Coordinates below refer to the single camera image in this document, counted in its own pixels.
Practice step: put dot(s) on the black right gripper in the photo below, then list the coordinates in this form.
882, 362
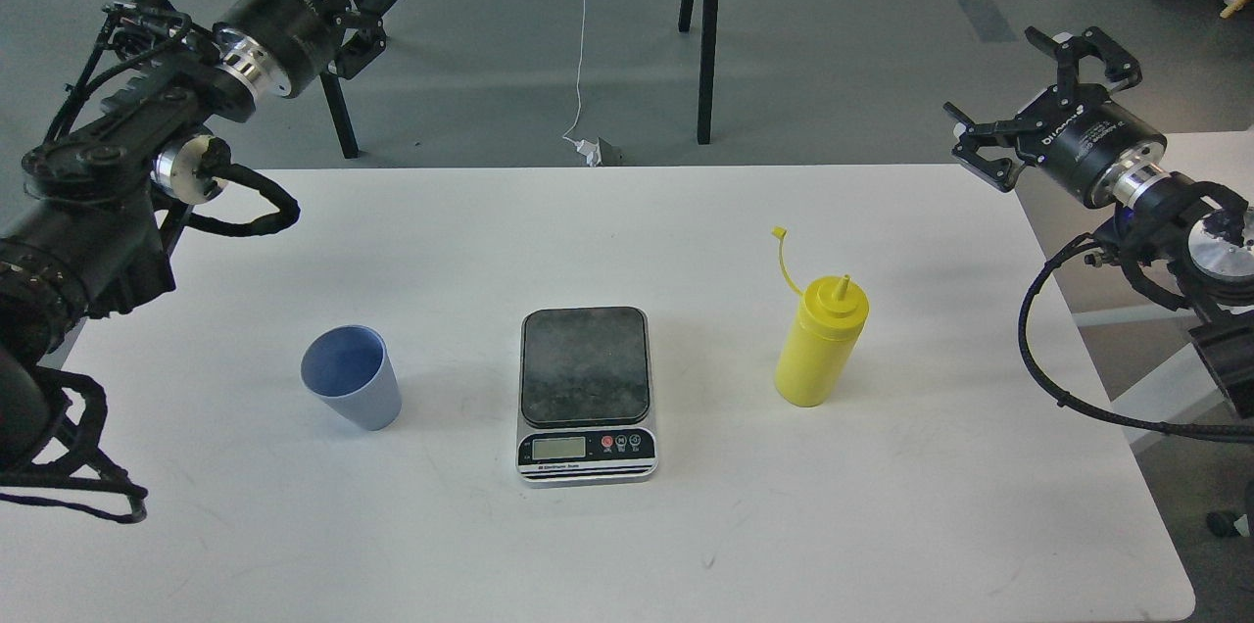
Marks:
1092, 143

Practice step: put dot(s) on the digital kitchen scale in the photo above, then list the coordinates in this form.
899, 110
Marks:
585, 398

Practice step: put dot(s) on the blue ribbed plastic cup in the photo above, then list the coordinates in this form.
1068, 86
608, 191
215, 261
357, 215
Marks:
350, 370

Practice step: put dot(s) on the yellow squeeze bottle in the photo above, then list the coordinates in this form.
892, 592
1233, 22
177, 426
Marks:
831, 314

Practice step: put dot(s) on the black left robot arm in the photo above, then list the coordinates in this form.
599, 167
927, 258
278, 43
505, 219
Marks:
126, 165

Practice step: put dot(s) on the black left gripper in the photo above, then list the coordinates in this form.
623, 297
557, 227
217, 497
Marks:
278, 47

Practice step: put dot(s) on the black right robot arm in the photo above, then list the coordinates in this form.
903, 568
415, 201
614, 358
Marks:
1182, 244

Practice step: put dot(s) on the white power adapter on floor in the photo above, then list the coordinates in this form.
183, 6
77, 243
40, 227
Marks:
599, 153

